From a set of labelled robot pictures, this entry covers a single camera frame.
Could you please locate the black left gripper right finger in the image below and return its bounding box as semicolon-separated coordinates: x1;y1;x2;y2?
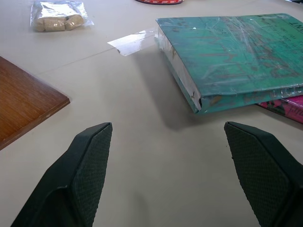
224;121;303;227

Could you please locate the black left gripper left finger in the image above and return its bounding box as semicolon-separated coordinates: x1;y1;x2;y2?
10;122;113;227

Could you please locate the pink book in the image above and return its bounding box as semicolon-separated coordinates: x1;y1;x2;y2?
255;95;303;124

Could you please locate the brown wooden board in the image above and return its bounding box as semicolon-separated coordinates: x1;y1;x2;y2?
0;56;71;151

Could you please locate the green hardcover book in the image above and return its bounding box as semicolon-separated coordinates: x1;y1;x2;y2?
154;13;303;115

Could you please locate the clear adhesive tape strip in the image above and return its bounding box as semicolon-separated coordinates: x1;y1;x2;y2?
107;26;158;56

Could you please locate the clear bag of corks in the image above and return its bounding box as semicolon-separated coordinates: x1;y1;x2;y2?
30;0;95;33

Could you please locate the red and black tape roll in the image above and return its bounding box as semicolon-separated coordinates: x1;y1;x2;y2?
134;0;185;5

